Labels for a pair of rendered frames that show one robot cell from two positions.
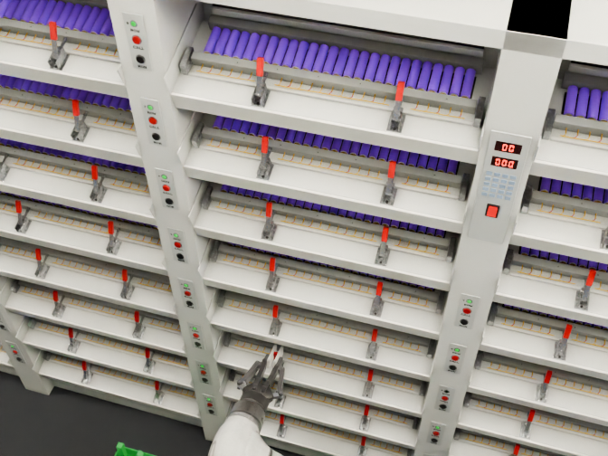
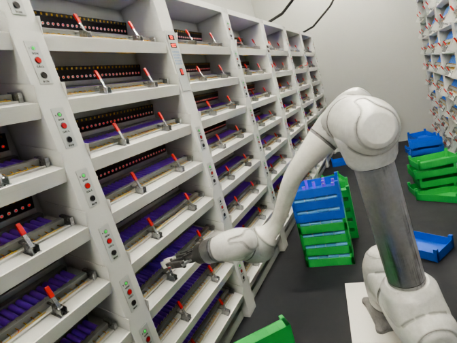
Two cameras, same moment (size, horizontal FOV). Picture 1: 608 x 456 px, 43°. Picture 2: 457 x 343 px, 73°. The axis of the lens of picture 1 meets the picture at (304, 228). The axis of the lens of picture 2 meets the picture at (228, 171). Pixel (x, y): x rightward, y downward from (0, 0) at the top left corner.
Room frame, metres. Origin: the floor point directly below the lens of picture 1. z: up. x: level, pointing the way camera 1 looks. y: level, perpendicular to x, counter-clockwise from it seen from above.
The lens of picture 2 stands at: (0.58, 1.15, 1.16)
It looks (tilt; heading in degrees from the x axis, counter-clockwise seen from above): 12 degrees down; 283
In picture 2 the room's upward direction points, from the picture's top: 16 degrees counter-clockwise
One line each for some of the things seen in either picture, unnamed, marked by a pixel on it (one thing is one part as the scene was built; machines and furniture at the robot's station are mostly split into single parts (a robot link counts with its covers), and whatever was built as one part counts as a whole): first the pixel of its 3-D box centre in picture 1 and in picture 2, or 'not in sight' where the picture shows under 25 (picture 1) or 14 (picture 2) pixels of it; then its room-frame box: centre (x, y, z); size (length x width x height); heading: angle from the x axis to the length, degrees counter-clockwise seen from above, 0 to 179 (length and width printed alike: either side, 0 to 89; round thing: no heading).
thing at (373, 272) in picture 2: not in sight; (387, 275); (0.36, 0.10, 0.43); 0.18 x 0.16 x 0.22; 96
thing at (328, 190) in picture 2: not in sight; (313, 186); (0.51, -0.80, 0.52); 0.30 x 0.20 x 0.08; 171
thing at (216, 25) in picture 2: not in sight; (245, 140); (0.90, -1.06, 0.88); 0.20 x 0.09 x 1.76; 163
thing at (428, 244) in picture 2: not in sight; (418, 242); (-0.03, -0.74, 0.04); 0.30 x 0.20 x 0.08; 132
